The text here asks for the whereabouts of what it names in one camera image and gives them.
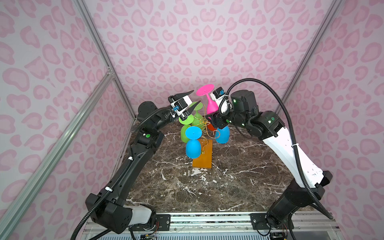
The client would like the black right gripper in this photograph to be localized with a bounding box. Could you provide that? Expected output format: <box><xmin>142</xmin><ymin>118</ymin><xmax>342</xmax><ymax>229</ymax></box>
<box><xmin>203</xmin><ymin>102</ymin><xmax>250</xmax><ymax>129</ymax></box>

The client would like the magenta wine glass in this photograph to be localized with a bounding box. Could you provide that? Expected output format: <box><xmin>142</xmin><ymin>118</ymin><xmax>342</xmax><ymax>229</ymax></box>
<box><xmin>196</xmin><ymin>84</ymin><xmax>219</xmax><ymax>115</ymax></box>

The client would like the blue wine glass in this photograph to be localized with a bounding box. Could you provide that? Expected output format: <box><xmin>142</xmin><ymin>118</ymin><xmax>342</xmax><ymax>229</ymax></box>
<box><xmin>186</xmin><ymin>126</ymin><xmax>202</xmax><ymax>159</ymax></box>
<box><xmin>215</xmin><ymin>126</ymin><xmax>230</xmax><ymax>144</ymax></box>

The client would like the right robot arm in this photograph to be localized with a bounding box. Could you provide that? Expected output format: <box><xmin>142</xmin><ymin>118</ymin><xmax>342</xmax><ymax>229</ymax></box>
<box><xmin>207</xmin><ymin>88</ymin><xmax>333</xmax><ymax>229</ymax></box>

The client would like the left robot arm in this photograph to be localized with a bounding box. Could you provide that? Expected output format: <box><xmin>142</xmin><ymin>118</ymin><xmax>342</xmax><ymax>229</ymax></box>
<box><xmin>71</xmin><ymin>92</ymin><xmax>197</xmax><ymax>240</ymax></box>

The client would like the red wine glass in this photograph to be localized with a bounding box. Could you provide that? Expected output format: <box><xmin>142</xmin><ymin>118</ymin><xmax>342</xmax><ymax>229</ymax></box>
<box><xmin>207</xmin><ymin>122</ymin><xmax>216</xmax><ymax>132</ymax></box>

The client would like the green rear wine glass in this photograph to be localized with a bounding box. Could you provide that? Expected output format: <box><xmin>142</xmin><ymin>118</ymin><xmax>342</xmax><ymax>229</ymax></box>
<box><xmin>191</xmin><ymin>103</ymin><xmax>206</xmax><ymax>132</ymax></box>

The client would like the green wine glass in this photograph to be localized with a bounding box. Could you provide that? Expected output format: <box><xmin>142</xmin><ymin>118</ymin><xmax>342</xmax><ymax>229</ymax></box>
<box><xmin>179</xmin><ymin>115</ymin><xmax>194</xmax><ymax>143</ymax></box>
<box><xmin>191</xmin><ymin>103</ymin><xmax>206</xmax><ymax>132</ymax></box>

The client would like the green left wine glass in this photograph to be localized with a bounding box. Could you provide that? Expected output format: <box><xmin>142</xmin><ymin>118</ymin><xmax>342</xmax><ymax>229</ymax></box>
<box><xmin>179</xmin><ymin>115</ymin><xmax>194</xmax><ymax>143</ymax></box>

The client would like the blue front wine glass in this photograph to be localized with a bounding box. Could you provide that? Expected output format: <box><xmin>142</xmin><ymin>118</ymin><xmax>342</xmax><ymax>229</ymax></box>
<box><xmin>186</xmin><ymin>126</ymin><xmax>202</xmax><ymax>159</ymax></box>

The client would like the orange wooden rack base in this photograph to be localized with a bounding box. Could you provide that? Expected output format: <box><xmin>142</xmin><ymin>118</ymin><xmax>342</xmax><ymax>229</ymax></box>
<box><xmin>192</xmin><ymin>139</ymin><xmax>213</xmax><ymax>169</ymax></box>

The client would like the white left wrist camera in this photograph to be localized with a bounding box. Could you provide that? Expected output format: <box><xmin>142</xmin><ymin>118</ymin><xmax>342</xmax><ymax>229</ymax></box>
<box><xmin>171</xmin><ymin>96</ymin><xmax>192</xmax><ymax>116</ymax></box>

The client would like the gold wire glass rack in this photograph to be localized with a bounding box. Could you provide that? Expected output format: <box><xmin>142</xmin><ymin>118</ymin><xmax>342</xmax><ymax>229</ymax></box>
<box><xmin>197</xmin><ymin>103</ymin><xmax>220</xmax><ymax>153</ymax></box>

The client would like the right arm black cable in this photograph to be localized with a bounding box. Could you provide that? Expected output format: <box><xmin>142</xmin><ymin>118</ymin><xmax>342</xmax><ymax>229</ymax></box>
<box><xmin>218</xmin><ymin>78</ymin><xmax>334</xmax><ymax>220</ymax></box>

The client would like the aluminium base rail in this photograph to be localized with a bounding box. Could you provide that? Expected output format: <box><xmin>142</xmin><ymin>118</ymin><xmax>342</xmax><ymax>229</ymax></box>
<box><xmin>148</xmin><ymin>211</ymin><xmax>344</xmax><ymax>240</ymax></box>

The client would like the aluminium frame post left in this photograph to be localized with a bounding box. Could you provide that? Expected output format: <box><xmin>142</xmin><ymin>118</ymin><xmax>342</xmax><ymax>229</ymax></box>
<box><xmin>73</xmin><ymin>0</ymin><xmax>136</xmax><ymax>120</ymax></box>

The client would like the aluminium frame post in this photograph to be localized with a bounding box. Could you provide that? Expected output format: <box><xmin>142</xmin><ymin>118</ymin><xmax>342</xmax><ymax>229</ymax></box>
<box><xmin>73</xmin><ymin>0</ymin><xmax>136</xmax><ymax>120</ymax></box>
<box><xmin>282</xmin><ymin>0</ymin><xmax>345</xmax><ymax>107</ymax></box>

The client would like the aluminium frame post right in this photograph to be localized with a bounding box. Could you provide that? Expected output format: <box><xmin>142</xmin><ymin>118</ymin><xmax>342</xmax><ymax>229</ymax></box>
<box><xmin>282</xmin><ymin>0</ymin><xmax>345</xmax><ymax>107</ymax></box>

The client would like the aluminium diagonal frame bar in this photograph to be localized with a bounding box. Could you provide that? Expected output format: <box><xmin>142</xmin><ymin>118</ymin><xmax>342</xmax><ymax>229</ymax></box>
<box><xmin>1</xmin><ymin>72</ymin><xmax>115</xmax><ymax>240</ymax></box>

